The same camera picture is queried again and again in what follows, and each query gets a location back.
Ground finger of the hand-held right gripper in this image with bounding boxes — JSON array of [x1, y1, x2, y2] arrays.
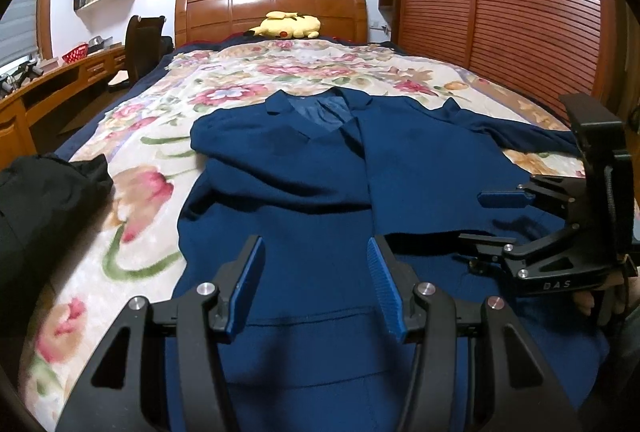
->
[[458, 223, 572, 271], [476, 176, 587, 219]]

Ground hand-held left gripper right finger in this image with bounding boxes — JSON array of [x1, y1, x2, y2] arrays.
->
[[367, 234, 583, 432]]

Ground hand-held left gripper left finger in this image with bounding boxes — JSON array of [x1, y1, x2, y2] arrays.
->
[[55, 234, 266, 432]]

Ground navy blue coat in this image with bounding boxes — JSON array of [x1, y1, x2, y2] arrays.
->
[[167, 88, 613, 432]]

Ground person's right hand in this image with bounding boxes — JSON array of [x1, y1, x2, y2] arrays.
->
[[573, 290, 605, 315]]

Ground floral blanket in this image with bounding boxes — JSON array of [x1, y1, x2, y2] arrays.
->
[[22, 39, 588, 432]]

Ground wooden slatted wardrobe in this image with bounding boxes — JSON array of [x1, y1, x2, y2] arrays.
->
[[397, 0, 618, 133]]

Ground black garment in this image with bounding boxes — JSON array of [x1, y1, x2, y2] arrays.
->
[[0, 153, 115, 307]]

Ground dark wooden chair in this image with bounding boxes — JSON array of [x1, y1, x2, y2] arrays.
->
[[107, 15, 173, 90]]

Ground yellow plush toy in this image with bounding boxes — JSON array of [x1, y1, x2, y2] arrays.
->
[[249, 11, 321, 40]]

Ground wooden bed headboard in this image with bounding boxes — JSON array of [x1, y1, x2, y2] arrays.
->
[[174, 0, 368, 48]]

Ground wooden desk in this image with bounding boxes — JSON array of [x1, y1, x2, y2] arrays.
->
[[0, 42, 127, 170]]

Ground red basket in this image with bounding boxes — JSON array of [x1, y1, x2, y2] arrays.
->
[[61, 44, 90, 65]]

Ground grey window blind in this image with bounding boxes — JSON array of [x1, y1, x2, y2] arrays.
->
[[0, 0, 43, 67]]

